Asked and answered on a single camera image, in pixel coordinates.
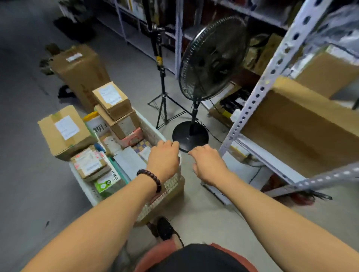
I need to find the person's left hand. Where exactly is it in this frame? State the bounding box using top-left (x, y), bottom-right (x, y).
top-left (146, 140), bottom-right (180, 184)

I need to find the person's right hand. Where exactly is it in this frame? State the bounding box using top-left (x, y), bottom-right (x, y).
top-left (187, 144), bottom-right (232, 188)

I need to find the blue checkered cardboard box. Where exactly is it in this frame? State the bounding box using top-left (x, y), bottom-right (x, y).
top-left (132, 139), bottom-right (153, 162)

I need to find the grey white box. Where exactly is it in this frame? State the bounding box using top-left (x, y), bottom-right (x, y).
top-left (113, 146), bottom-right (148, 180)

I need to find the pink red box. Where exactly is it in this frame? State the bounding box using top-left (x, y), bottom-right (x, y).
top-left (117, 127), bottom-right (145, 148)

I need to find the squarish white-label cardboard box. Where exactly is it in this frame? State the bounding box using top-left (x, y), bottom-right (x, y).
top-left (94, 104), bottom-right (141, 140)

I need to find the taped brown parcel long label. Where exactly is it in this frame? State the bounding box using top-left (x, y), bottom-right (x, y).
top-left (99, 132), bottom-right (123, 156)

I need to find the small box with label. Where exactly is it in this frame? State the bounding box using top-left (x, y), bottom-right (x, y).
top-left (92, 81), bottom-right (133, 121)

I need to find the white plastic basket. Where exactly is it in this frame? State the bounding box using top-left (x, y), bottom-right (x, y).
top-left (69, 111), bottom-right (183, 228)

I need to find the dark green cardboard box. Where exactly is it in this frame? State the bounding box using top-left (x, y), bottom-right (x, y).
top-left (38, 105), bottom-right (97, 162)

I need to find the person's left forearm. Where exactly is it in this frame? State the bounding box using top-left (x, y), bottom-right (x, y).
top-left (22, 176), bottom-right (162, 272)

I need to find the person's right forearm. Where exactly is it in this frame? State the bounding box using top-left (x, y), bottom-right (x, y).
top-left (216, 173), bottom-right (359, 272)

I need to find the person's black shoe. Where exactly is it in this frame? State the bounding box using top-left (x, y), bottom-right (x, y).
top-left (156, 216), bottom-right (184, 247)

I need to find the person's red trouser leg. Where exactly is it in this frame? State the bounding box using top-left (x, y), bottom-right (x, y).
top-left (134, 239), bottom-right (177, 272)
top-left (210, 242), bottom-right (258, 272)

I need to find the big plain cardboard sheet box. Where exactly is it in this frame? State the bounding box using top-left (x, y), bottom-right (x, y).
top-left (241, 77), bottom-right (359, 179)

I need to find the person's black shirt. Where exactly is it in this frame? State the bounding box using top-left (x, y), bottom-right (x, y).
top-left (148, 244), bottom-right (250, 272)

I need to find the dark brown cardboard carton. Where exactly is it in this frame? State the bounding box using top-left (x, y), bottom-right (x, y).
top-left (252, 33), bottom-right (284, 76)

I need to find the white flat board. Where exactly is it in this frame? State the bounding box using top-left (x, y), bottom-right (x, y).
top-left (202, 151), bottom-right (273, 205)

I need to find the olive brown box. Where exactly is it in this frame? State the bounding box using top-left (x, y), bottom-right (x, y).
top-left (209, 84), bottom-right (242, 127)

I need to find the black machine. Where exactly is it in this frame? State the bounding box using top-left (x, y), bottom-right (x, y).
top-left (218, 87), bottom-right (253, 118)

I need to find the white paper sign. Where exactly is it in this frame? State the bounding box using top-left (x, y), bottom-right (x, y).
top-left (85, 116), bottom-right (111, 138)

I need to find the black tripod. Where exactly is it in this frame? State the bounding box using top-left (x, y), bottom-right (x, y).
top-left (141, 0), bottom-right (194, 130)

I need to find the red and black floor tool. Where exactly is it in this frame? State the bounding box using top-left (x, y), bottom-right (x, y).
top-left (262, 173), bottom-right (333, 207)

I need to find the black standing fan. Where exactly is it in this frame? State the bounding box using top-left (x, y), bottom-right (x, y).
top-left (172, 15), bottom-right (250, 153)

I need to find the black floor object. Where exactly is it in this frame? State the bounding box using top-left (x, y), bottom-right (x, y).
top-left (57, 85), bottom-right (77, 99)

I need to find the white storage rack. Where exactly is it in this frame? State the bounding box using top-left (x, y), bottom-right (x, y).
top-left (95, 0), bottom-right (289, 79)

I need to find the tall printed floor carton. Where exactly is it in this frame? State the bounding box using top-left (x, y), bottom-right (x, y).
top-left (49, 44), bottom-right (110, 112)

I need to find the white perforated metal rack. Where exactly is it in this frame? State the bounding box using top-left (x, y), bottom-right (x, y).
top-left (218, 0), bottom-right (359, 198)

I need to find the grey floor item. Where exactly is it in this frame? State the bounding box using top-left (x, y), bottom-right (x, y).
top-left (39, 43), bottom-right (61, 75)

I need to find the black bin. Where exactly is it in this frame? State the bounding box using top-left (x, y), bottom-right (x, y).
top-left (53, 15), bottom-right (96, 43)

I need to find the pale purple plastic bag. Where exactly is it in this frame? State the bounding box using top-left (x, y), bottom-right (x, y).
top-left (308, 4), bottom-right (359, 48)

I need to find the dark bead bracelet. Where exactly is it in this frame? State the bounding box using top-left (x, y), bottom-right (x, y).
top-left (136, 169), bottom-right (162, 194)

